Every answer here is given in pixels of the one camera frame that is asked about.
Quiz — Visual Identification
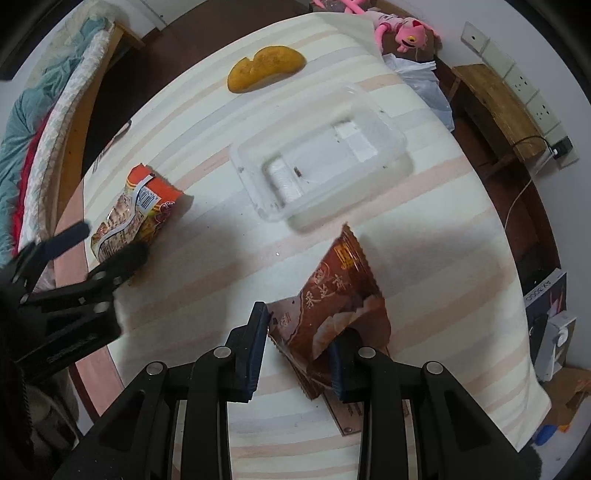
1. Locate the clear plastic tray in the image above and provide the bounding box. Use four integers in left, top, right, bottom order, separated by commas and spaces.
229, 83, 410, 223

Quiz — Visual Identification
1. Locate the dark blue box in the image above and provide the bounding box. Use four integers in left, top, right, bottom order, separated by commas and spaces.
524, 269, 569, 334

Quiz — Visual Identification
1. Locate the flat cardboard piece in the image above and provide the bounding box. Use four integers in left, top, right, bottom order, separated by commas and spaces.
539, 364, 591, 435

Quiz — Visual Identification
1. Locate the black charger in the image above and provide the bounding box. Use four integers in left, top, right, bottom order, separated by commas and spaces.
549, 137, 574, 160

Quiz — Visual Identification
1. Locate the pink plush toy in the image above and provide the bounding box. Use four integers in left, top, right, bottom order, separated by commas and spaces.
311, 0, 443, 54

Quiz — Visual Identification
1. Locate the white device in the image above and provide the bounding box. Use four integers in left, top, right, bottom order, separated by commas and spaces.
530, 311, 578, 382

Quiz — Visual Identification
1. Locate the small table with cloth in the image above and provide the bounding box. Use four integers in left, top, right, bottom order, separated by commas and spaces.
76, 11, 553, 480

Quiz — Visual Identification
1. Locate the white plastic bag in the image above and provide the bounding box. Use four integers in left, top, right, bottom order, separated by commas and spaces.
381, 53, 454, 133

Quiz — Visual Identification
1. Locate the pink tablecloth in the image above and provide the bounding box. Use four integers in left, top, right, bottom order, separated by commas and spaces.
53, 152, 126, 422

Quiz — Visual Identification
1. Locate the orange snack bag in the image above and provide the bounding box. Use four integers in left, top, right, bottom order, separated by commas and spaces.
90, 163, 184, 265

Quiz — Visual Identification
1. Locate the white cable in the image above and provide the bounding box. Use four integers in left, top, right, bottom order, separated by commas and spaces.
504, 161, 548, 230

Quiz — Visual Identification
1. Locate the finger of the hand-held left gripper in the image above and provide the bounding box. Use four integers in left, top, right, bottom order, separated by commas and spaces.
18, 241, 149, 308
9, 220, 92, 278

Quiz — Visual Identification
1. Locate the wooden stool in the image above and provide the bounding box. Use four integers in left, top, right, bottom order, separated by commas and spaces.
444, 65, 549, 182

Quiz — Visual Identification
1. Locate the brown snack bag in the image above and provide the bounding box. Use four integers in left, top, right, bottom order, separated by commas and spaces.
267, 224, 392, 400

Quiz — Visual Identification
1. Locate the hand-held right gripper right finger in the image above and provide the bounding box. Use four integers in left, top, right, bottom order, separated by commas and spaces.
327, 328, 536, 480

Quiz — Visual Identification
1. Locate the red blanket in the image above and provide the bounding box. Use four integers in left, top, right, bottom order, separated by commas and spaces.
11, 115, 52, 251

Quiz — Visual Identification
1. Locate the teal blanket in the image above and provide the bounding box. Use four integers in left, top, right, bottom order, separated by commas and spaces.
0, 18, 100, 228

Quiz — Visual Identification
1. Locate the bed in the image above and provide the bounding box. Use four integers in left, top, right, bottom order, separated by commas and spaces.
0, 0, 147, 259

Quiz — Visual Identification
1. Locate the checkered bedsheet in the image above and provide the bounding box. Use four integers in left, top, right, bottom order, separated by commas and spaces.
18, 32, 116, 246

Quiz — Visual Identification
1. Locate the white power strip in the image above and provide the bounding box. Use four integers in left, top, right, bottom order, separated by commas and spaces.
462, 21, 581, 172

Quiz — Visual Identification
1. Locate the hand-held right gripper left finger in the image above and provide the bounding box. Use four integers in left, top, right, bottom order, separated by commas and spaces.
51, 301, 271, 480

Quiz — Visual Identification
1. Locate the brown card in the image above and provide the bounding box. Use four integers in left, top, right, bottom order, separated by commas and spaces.
323, 392, 411, 437

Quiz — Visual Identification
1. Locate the orange peel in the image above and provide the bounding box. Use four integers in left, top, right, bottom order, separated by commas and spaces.
226, 45, 307, 95

